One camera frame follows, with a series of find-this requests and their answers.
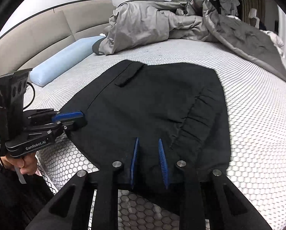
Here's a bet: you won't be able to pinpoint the black pants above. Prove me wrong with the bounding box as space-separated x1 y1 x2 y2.
60 60 231 205

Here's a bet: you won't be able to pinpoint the dark grey pillow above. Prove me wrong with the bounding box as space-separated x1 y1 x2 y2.
92 38 104 56

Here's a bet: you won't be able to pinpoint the person left hand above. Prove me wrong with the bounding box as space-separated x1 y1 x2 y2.
1 153 38 176

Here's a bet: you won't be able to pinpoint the white crumpled bedding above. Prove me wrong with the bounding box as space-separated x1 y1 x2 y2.
260 30 284 57

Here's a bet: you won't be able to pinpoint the clothes pile on rack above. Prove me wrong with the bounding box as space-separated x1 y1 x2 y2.
213 0 240 17

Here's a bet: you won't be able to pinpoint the light blue pillow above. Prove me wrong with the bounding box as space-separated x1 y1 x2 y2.
29 35 104 87

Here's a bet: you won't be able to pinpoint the grey duvet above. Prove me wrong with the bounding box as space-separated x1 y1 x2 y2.
99 0 286 82

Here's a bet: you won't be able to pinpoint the beige upholstered headboard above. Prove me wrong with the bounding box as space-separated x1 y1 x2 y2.
0 0 115 76

